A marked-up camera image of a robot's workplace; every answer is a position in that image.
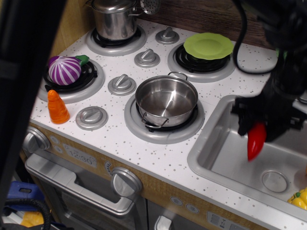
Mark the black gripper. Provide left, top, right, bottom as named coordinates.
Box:
left=232, top=79, right=305, bottom=142

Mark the red toy chili pepper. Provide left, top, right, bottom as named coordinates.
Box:
left=247, top=122, right=267, bottom=161

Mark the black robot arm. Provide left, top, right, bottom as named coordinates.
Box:
left=233, top=0, right=307, bottom=142

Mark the yellow toy bell pepper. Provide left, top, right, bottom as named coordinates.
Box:
left=287, top=188, right=307, bottom=210

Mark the shallow steel pan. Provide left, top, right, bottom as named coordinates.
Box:
left=135, top=71, right=198, bottom=128

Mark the tall steel pot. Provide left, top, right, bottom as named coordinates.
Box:
left=85, top=0, right=143, bottom=41

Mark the silver sink basin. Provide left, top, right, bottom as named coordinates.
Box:
left=188, top=95, right=307, bottom=221

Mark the green bumpy toy gourd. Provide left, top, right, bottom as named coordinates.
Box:
left=276, top=48, right=288, bottom=60

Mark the front right burner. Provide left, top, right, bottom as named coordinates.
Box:
left=124, top=95, right=205, bottom=144

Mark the green plastic plate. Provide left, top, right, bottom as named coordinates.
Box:
left=183, top=33, right=234, bottom=60

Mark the silver stove knob back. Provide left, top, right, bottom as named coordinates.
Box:
left=155, top=27, right=179, bottom=45

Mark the silver stove knob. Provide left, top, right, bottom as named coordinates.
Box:
left=75, top=106, right=108, bottom=131
left=134, top=49, right=160, bottom=68
left=108, top=74, right=136, bottom=96
left=155, top=27, right=179, bottom=45

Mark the silver oven dial right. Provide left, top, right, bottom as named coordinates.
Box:
left=111, top=167, right=142, bottom=198

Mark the silver oven dial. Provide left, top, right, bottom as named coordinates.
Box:
left=111, top=167, right=142, bottom=198
left=22, top=126, right=51, bottom=153

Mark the hanging steel skimmer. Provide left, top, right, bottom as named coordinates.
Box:
left=140, top=0, right=161, bottom=15

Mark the back left burner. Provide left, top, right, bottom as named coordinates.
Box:
left=85, top=25, right=146, bottom=57

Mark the silver stove knob front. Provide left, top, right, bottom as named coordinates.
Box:
left=75, top=106, right=108, bottom=131

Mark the front left burner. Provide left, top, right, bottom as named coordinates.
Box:
left=38, top=60, right=105, bottom=104

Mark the orange toy carrot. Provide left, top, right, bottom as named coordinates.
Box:
left=47, top=90, right=70, bottom=124

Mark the purple striped toy onion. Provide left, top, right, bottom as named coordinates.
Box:
left=47, top=55, right=89, bottom=86

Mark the silver oven dial left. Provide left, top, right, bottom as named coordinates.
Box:
left=22, top=126, right=51, bottom=153

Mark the yellow cloth on floor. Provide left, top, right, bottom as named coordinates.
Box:
left=21, top=211, right=51, bottom=228

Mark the blue object on floor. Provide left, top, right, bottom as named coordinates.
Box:
left=6, top=181, right=45, bottom=211

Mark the silver oven door handle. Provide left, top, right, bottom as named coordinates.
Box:
left=25, top=154, right=134, bottom=218

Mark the black floor cable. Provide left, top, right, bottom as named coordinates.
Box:
left=2, top=197, right=51, bottom=230

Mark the dark foreground post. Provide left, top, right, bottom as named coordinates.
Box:
left=0, top=0, right=66, bottom=208

